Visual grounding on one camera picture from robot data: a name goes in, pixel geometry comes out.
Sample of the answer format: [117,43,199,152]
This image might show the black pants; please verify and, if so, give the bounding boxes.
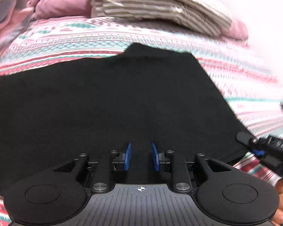
[0,43,247,194]

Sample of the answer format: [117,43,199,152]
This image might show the person's right hand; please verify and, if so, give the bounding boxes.
[272,179,283,226]

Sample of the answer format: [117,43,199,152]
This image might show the red green patterned bedspread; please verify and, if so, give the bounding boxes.
[0,16,283,225]

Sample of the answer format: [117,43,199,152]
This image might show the beige striped shirt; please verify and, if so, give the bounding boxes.
[90,0,232,37]

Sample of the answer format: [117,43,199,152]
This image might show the mauve pink quilt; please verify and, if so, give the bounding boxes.
[28,0,248,41]

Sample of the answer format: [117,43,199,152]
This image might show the pink fleece blanket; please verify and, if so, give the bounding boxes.
[0,0,34,52]

